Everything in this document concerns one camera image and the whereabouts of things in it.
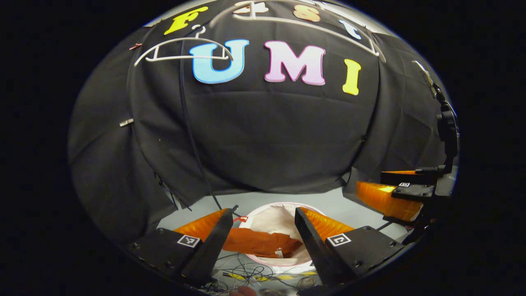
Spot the black backdrop cloth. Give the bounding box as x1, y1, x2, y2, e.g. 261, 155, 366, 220
68, 0, 452, 247

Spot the orange corduroy jacket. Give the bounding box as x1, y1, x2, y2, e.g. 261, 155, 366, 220
222, 227, 304, 259

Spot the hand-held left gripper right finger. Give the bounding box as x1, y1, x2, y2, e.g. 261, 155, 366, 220
295, 206, 405, 287

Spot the white clothes hanger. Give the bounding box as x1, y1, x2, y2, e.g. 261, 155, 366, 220
134, 25, 235, 67
209, 1, 387, 63

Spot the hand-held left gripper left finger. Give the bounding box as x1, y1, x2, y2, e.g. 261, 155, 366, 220
127, 208, 235, 288

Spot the yellow black floor tape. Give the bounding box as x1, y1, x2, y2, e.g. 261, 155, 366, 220
223, 269, 319, 282

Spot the white pink laundry hamper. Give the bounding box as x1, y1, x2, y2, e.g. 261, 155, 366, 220
233, 201, 329, 268

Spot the tangle of thin black cables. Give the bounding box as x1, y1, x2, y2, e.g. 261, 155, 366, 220
201, 252, 318, 295

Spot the black clothes rack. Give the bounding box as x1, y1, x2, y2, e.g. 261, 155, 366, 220
178, 39, 241, 217

